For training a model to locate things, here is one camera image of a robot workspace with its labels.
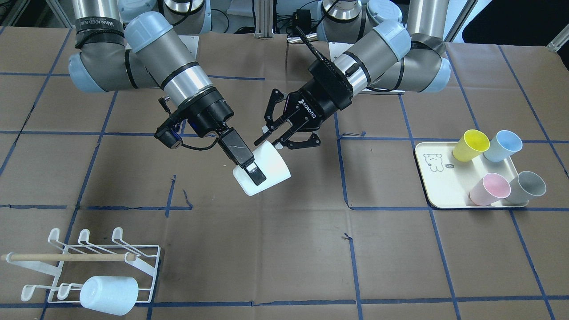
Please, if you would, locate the grey cup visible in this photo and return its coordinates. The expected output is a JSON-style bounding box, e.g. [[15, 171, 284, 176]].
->
[[506, 171, 547, 204]]

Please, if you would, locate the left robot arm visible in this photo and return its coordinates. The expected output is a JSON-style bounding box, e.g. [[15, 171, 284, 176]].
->
[[254, 15, 451, 149]]

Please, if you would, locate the pink cup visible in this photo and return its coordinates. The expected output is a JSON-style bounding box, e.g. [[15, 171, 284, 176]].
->
[[469, 172, 511, 206]]

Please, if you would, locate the white wire cup rack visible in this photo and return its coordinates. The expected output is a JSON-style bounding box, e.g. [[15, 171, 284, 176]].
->
[[1, 227, 162, 305]]

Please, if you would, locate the cream serving tray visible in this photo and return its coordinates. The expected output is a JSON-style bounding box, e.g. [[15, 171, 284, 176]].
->
[[414, 142, 518, 209]]

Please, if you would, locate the white cup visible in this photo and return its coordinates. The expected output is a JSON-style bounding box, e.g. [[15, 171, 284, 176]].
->
[[233, 140, 291, 196]]

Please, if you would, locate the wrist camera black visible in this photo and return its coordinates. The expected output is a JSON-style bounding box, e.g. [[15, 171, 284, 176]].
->
[[154, 96, 182, 149]]

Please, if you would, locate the light blue cup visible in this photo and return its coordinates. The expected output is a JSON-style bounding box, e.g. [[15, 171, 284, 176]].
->
[[80, 276, 139, 316], [483, 130, 523, 163]]

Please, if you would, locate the yellow cup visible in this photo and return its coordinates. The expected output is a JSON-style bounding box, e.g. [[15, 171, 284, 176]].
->
[[453, 129, 490, 162]]

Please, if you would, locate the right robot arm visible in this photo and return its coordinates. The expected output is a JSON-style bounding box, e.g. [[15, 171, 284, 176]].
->
[[68, 0, 266, 185]]

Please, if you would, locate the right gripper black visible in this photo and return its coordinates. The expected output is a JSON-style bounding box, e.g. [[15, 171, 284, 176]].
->
[[171, 87, 266, 186]]

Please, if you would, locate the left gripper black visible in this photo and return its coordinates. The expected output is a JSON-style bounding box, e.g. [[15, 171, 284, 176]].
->
[[254, 60, 354, 150]]

